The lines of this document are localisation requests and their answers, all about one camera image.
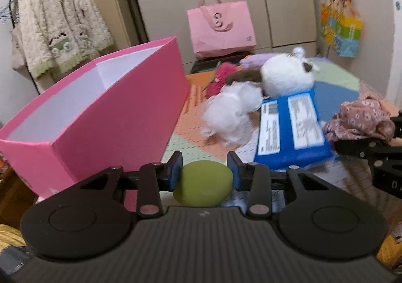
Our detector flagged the blue wet wipes pack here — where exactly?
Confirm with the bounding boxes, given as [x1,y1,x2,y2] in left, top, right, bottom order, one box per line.
[254,89,332,170]

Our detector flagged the pink strawberry plush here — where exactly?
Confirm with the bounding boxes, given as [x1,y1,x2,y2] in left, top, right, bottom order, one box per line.
[205,62,238,99]

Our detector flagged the purple plush toy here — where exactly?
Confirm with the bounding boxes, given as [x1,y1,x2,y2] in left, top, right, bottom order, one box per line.
[239,52,279,70]

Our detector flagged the cream knitted cardigan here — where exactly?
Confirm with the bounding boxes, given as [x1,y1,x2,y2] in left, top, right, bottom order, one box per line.
[17,0,114,80]

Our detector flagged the colorful hanging bag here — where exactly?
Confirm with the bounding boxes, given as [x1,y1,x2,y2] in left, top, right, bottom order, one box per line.
[320,0,364,58]

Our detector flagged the white brown plush toy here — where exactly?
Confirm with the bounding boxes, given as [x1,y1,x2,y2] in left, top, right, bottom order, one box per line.
[226,46,320,98]

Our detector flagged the green soft ball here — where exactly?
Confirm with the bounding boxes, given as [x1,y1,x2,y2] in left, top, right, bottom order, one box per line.
[173,160,233,207]

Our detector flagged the pink paper tote bag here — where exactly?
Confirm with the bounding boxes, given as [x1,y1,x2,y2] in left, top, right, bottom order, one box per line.
[187,0,257,59]

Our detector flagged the pink floral cloth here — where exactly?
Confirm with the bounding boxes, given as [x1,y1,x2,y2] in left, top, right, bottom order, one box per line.
[323,96,395,142]

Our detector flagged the pink storage box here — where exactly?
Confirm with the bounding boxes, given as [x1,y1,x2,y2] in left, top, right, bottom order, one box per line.
[1,37,190,198]

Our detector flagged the white mesh bath pouf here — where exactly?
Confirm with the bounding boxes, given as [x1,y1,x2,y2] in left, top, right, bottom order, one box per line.
[200,81,263,148]

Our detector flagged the black suitcase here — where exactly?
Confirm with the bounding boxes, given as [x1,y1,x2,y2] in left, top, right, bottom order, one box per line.
[190,51,253,74]

